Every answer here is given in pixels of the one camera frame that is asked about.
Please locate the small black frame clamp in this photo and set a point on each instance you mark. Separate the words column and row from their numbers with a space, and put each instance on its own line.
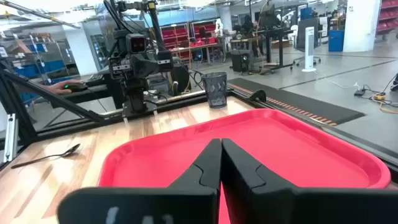
column 258, row 95

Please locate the black computer tower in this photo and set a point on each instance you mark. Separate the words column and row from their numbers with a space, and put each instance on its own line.
column 240, row 61

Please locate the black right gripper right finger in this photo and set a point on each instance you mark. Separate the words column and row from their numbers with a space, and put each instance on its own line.
column 280, row 208

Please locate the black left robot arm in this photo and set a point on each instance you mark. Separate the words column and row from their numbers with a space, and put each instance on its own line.
column 136, row 93

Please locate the black standing desk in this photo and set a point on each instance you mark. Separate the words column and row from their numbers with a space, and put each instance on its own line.
column 273, row 32

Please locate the black power adapter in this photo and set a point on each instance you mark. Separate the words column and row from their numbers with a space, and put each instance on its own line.
column 359, row 92

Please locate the dark patterned translucent cup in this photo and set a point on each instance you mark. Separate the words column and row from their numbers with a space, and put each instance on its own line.
column 214, row 90

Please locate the blue bin storage shelf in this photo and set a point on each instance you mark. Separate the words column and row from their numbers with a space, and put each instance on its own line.
column 43, row 67

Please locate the silver aluminium bracket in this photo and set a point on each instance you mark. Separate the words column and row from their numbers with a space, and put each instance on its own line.
column 10, row 137

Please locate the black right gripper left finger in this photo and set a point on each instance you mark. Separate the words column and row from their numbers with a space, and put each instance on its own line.
column 174, row 205

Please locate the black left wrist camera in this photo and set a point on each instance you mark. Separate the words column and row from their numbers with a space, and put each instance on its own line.
column 136, row 43

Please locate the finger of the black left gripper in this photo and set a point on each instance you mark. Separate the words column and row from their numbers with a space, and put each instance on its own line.
column 152, row 65
column 139, row 67

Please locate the red plastic tray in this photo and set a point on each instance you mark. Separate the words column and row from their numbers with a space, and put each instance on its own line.
column 280, row 140

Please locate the black hazard-striped floor mat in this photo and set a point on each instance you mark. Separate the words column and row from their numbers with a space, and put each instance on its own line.
column 311, row 102

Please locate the white tower fan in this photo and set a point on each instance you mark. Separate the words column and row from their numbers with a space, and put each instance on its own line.
column 309, row 46

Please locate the blue bin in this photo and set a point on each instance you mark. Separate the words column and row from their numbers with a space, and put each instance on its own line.
column 335, row 40

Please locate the person's hand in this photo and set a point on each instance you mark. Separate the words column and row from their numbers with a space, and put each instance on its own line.
column 54, row 87

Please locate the dark metal spoon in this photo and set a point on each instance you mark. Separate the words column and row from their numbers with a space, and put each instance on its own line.
column 70, row 151

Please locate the dark grey desk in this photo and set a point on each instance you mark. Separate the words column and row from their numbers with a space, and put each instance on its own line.
column 93, row 90

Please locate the grey office chair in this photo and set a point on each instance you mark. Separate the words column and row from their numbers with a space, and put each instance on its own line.
column 306, row 34

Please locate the black computer mouse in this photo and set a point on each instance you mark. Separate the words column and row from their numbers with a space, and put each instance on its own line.
column 76, row 88

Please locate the red bin shelving rack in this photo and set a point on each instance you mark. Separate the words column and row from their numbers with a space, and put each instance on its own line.
column 388, row 15
column 177, row 35

